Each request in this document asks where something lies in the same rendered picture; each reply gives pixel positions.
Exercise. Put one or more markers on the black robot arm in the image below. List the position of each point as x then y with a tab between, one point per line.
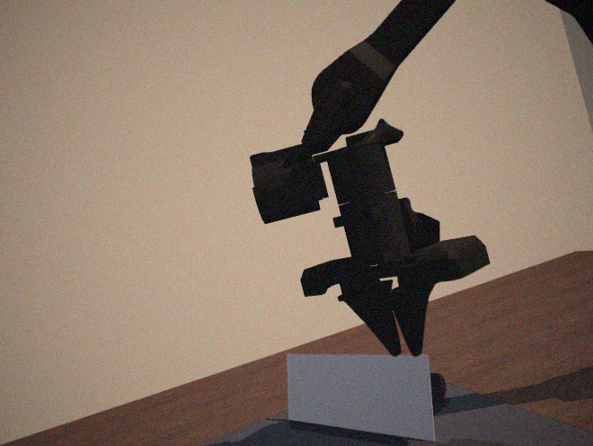
289	182

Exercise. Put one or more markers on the grey flat mat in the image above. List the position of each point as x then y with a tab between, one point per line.
462	418

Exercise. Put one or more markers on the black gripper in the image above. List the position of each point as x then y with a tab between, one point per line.
377	235

